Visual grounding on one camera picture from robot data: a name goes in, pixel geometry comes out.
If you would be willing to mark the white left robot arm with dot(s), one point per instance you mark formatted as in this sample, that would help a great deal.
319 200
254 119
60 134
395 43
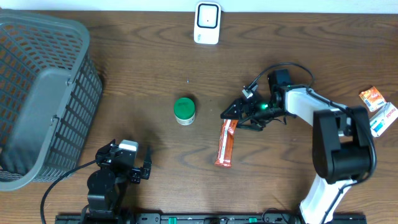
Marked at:
108 185

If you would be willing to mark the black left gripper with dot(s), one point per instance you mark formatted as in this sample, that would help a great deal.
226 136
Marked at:
100 156

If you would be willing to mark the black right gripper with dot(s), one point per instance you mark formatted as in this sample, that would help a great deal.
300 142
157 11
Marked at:
240 104

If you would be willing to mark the white barcode scanner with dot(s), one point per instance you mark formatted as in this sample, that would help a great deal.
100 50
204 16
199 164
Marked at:
207 23

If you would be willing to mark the grey plastic basket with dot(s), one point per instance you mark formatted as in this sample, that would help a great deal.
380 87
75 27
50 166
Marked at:
50 92

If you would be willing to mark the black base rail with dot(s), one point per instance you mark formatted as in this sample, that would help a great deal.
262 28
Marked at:
156 218

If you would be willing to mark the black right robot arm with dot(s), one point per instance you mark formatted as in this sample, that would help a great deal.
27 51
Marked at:
343 150

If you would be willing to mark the green lid jar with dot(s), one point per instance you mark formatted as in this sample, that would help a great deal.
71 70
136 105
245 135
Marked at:
184 111

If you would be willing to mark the orange small box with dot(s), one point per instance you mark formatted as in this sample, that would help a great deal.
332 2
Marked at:
373 99

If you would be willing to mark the white Panadol box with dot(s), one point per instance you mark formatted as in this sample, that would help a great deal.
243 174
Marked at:
383 119

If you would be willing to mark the red chocolate bar wrapper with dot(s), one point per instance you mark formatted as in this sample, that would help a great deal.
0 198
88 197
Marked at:
226 141

